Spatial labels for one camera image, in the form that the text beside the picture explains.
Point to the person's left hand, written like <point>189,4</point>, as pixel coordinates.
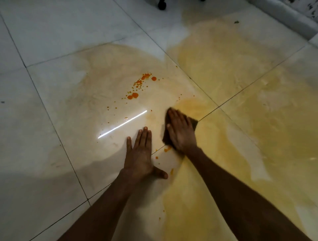
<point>139,161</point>

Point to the person's right hand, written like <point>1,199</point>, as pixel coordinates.
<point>182,135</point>

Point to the person's right thumb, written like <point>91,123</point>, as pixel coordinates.
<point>170,131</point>

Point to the person's left middle finger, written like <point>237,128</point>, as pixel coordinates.
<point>143,137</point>

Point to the person's left little finger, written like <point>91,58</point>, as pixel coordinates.
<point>129,145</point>

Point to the person's left thumb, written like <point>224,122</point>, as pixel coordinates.
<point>161,173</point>

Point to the brown cleaning cloth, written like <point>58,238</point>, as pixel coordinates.
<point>166,139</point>

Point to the person's right forearm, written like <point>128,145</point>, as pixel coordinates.
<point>238,198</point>

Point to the person's left forearm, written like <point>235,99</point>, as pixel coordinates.
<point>99,211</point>

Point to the orange sauce splatter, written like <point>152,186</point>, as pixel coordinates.
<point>135,95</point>

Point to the black caster wheel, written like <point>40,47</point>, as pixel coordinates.
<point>162,4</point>

